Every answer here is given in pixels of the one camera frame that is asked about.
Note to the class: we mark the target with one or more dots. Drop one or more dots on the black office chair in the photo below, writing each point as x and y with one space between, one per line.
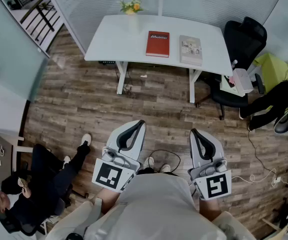
244 39

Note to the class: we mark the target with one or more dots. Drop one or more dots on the person's white shirt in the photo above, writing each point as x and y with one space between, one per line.
158 209

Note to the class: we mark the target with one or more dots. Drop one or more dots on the white table leg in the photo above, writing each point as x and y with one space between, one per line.
193 86
121 79

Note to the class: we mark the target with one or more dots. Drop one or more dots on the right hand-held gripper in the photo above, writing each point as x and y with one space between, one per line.
216 185

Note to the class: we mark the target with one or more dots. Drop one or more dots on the white box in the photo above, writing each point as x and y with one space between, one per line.
242 81

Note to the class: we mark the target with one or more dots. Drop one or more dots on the person's black trousers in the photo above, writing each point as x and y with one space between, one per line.
146 171

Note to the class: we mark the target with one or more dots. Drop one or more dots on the black round device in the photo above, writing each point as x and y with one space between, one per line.
74 236

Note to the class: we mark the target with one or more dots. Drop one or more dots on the black power strip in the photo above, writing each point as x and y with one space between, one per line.
106 62

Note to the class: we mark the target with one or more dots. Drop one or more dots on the grey book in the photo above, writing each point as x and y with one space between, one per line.
190 52

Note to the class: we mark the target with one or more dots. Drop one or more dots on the black swivel chair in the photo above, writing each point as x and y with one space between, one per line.
16 226

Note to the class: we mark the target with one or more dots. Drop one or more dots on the small white paper scrap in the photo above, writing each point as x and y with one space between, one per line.
144 76

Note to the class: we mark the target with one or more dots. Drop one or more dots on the red book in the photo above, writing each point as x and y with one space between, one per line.
157 47

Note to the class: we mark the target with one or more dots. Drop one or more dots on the black metal railing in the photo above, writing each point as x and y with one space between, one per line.
44 16

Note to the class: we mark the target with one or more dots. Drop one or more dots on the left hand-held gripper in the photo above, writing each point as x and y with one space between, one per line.
107 175

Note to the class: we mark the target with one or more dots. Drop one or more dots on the person's left forearm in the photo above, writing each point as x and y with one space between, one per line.
110 200

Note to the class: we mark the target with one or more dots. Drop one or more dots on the small white bottle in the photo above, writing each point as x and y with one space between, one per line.
234 64

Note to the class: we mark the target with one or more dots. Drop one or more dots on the yellow-green cabinet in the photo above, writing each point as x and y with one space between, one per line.
271 69

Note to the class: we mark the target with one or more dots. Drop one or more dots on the person's right forearm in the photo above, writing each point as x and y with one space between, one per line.
211 209

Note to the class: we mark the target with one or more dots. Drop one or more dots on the person's white shoe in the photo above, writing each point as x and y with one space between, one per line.
149 162
165 168

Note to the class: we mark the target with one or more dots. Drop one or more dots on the person's left white shoe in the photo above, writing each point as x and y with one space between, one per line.
149 162

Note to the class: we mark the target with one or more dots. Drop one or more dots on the yellow flower bouquet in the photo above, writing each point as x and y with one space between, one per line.
131 7

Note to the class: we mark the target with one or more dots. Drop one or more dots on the white power adapter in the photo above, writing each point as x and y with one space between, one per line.
277 181

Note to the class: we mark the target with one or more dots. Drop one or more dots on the person's right white shoe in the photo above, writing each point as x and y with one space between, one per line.
165 168

